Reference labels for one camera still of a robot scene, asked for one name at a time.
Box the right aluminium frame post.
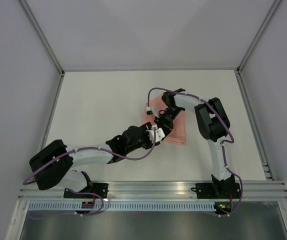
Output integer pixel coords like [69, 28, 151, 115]
[235, 0, 283, 75]

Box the white slotted cable duct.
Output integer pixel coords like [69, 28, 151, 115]
[28, 200, 215, 212]

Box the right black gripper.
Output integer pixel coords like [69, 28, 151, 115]
[154, 106, 183, 137]

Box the pink cloth napkin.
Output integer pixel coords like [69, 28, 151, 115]
[142, 94, 186, 145]

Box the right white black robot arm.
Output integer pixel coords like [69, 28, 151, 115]
[154, 88, 243, 199]

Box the left aluminium frame post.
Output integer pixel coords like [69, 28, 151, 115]
[18, 0, 65, 76]

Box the purple cable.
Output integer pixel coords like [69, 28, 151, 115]
[23, 139, 157, 186]
[147, 87, 243, 216]

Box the aluminium mounting rail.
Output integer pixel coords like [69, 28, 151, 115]
[17, 180, 287, 202]

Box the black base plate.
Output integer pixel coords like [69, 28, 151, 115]
[63, 182, 109, 199]
[190, 183, 242, 200]

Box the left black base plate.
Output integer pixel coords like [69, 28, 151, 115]
[63, 182, 109, 199]

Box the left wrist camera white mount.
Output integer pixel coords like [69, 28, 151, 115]
[147, 125, 166, 144]

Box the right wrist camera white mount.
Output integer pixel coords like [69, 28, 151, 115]
[146, 106, 161, 118]

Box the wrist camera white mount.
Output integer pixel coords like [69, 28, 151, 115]
[146, 106, 161, 118]
[147, 125, 166, 144]

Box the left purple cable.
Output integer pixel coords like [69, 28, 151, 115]
[23, 139, 157, 186]

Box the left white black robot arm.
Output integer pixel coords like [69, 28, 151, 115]
[24, 122, 157, 198]

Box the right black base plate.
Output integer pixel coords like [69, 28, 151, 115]
[190, 183, 242, 200]

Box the aluminium frame post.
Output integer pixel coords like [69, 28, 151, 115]
[18, 0, 65, 76]
[235, 0, 283, 75]

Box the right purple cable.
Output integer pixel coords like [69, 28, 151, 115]
[147, 87, 243, 216]

